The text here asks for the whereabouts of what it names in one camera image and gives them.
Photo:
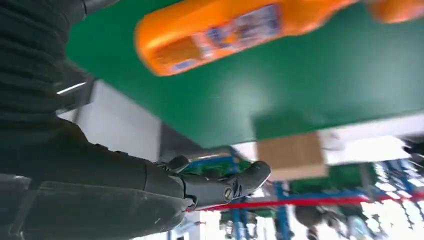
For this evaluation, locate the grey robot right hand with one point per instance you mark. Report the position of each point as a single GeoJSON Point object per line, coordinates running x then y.
{"type": "Point", "coordinates": [82, 185]}

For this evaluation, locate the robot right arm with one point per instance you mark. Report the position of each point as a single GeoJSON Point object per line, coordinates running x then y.
{"type": "Point", "coordinates": [30, 56]}

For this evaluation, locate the green crate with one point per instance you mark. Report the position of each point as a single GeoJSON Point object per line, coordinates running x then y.
{"type": "Point", "coordinates": [228, 167]}

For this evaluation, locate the brown cardboard box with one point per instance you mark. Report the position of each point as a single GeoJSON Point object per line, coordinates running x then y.
{"type": "Point", "coordinates": [291, 155]}

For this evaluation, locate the green table mat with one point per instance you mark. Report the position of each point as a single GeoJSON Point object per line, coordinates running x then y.
{"type": "Point", "coordinates": [298, 82]}

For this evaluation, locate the blue metal frame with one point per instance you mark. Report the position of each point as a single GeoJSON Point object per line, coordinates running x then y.
{"type": "Point", "coordinates": [283, 212]}

